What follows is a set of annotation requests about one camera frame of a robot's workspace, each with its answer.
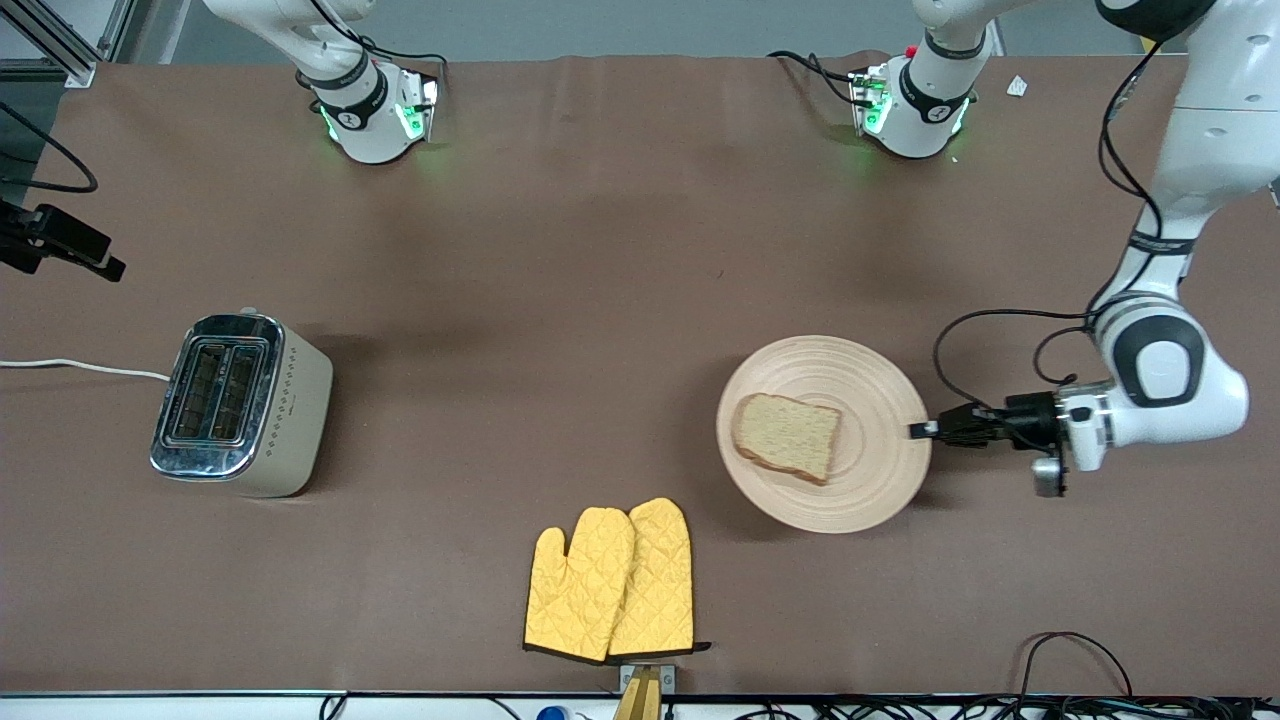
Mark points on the aluminium extrusion frame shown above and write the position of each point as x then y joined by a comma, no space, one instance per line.
75,68

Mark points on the table cover sheet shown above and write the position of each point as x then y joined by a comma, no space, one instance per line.
600,300

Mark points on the round wooden plate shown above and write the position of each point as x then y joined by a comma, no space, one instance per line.
860,480

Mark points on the yellow quilted oven mitt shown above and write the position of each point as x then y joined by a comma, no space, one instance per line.
660,580
580,590

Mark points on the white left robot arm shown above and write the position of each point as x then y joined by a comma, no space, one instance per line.
1180,380

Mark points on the brown bread toast slice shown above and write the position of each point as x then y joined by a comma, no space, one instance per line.
788,436

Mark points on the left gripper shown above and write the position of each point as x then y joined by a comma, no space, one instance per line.
1026,412

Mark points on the beige chrome two-slot toaster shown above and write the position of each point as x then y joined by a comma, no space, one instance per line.
285,410

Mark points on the blue cap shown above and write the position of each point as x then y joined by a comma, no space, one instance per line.
552,714

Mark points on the grey metal bracket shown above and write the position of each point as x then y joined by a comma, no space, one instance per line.
668,678

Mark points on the small white paper scrap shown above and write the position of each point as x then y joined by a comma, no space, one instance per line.
1017,86

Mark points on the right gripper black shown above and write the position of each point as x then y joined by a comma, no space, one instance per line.
42,238

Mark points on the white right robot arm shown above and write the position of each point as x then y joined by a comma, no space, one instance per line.
365,110

